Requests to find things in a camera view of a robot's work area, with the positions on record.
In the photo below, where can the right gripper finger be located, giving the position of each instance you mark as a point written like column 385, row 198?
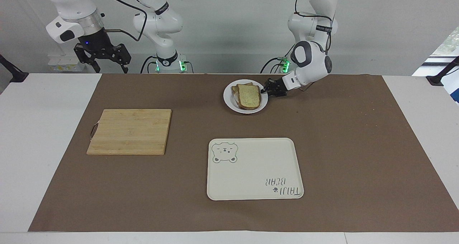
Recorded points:
column 81, row 54
column 122, row 54

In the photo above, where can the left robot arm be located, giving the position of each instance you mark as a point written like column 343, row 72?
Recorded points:
column 312, row 62

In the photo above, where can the black stand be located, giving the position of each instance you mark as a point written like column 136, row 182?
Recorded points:
column 14, row 73
column 443, row 73

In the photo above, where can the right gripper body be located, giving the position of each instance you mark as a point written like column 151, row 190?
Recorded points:
column 94, row 40

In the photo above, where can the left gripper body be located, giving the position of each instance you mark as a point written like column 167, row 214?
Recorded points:
column 282, row 88

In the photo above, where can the wooden cutting board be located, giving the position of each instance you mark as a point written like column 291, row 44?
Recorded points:
column 131, row 131

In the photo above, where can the toasted bread slice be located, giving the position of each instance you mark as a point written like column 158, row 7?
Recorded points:
column 249, row 97
column 235, row 89

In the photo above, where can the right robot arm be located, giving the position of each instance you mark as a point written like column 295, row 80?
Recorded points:
column 159, row 21

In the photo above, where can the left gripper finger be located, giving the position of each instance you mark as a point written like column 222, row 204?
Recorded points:
column 272, row 93
column 270, row 83

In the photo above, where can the cream tray with bear print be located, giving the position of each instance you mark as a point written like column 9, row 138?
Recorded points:
column 251, row 168

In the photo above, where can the white round plate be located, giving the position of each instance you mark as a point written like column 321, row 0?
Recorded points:
column 229, row 101

